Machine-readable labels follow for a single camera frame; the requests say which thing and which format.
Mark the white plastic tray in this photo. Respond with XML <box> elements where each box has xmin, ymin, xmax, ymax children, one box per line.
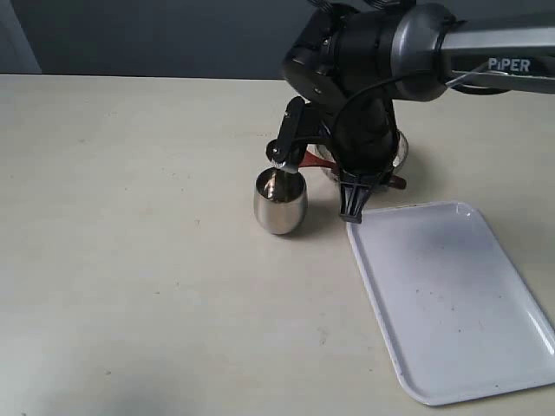
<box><xmin>346</xmin><ymin>201</ymin><xmax>554</xmax><ymax>406</ymax></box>

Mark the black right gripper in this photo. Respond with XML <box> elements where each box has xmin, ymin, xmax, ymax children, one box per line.
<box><xmin>265</xmin><ymin>3</ymin><xmax>399</xmax><ymax>224</ymax></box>

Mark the small steel cup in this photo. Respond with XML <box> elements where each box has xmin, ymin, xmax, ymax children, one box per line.
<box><xmin>253</xmin><ymin>167</ymin><xmax>308</xmax><ymax>235</ymax></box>

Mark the steel bowl of rice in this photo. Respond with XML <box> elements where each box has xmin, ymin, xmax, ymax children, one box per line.
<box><xmin>314</xmin><ymin>132</ymin><xmax>409</xmax><ymax>184</ymax></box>

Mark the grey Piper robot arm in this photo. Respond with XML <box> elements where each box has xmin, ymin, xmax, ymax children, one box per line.
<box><xmin>266</xmin><ymin>1</ymin><xmax>554</xmax><ymax>223</ymax></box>

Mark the red wooden spoon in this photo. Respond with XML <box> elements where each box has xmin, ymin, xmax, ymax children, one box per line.
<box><xmin>299</xmin><ymin>151</ymin><xmax>407</xmax><ymax>190</ymax></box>

